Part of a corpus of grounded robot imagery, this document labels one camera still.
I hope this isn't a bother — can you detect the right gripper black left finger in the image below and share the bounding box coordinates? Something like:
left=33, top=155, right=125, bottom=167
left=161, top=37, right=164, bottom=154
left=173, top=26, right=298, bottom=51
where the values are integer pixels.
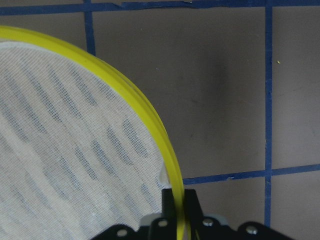
left=161, top=188, right=178, bottom=240

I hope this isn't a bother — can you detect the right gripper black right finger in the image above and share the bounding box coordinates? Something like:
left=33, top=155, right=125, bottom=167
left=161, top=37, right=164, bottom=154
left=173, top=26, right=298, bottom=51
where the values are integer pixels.
left=184, top=189, right=204, bottom=240

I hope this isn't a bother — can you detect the yellow steamer top layer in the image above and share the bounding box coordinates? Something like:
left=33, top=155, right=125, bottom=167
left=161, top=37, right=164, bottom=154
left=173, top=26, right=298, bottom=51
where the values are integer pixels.
left=0, top=25, right=191, bottom=240

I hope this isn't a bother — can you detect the white steamer liner cloth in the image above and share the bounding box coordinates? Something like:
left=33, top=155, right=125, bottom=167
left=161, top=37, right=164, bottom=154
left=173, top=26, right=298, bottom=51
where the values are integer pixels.
left=0, top=42, right=173, bottom=240

